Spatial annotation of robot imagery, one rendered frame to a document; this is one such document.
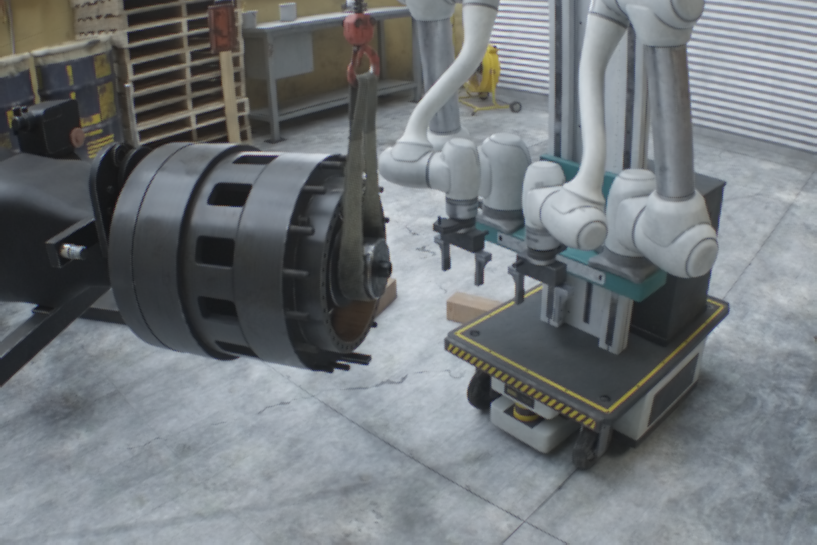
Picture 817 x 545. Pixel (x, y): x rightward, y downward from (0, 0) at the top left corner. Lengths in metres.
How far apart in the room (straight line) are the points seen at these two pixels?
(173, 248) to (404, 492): 1.10
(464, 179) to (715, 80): 4.91
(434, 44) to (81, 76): 2.96
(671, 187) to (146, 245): 1.22
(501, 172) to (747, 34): 4.61
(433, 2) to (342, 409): 1.47
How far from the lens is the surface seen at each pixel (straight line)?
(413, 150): 1.77
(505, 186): 1.99
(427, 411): 2.41
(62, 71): 4.43
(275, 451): 2.31
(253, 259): 1.35
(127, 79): 4.75
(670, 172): 1.53
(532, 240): 1.59
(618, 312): 2.11
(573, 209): 1.40
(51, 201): 1.94
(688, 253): 1.54
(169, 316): 1.52
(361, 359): 1.66
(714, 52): 6.42
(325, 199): 1.41
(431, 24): 1.90
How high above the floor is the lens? 1.52
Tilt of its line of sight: 25 degrees down
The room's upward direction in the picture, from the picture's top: 2 degrees counter-clockwise
